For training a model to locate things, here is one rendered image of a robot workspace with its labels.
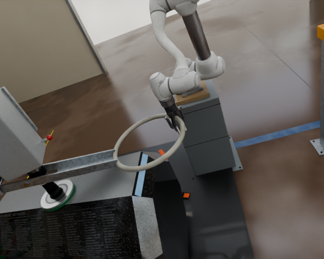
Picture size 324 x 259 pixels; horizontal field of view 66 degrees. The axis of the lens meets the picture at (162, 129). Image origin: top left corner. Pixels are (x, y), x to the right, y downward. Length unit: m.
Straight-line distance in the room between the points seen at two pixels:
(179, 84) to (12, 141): 0.88
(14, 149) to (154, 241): 0.85
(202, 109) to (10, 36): 5.62
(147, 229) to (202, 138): 1.05
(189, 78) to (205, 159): 1.16
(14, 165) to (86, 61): 5.21
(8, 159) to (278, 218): 1.81
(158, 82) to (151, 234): 0.82
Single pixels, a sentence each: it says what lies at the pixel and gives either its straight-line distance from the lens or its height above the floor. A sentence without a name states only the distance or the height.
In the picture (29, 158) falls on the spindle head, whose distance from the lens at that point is 1.42.
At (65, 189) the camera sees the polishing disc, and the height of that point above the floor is 0.90.
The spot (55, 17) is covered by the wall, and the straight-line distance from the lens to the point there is 6.38.
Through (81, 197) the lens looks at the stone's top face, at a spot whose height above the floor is 0.87.
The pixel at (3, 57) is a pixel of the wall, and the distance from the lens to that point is 7.26.
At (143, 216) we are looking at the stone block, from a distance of 1.41.
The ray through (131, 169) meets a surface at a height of 0.96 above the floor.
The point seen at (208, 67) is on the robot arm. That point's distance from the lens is 1.92.
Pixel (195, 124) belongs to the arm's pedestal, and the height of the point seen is 0.61.
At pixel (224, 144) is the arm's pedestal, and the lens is 2.27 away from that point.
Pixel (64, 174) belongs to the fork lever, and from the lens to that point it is 1.53.
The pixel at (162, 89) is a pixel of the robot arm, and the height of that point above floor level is 1.22.
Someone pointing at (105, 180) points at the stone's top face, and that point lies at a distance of 1.57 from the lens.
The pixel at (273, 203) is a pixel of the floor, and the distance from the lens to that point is 2.22.
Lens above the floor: 1.81
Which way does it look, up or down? 33 degrees down
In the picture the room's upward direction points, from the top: 24 degrees counter-clockwise
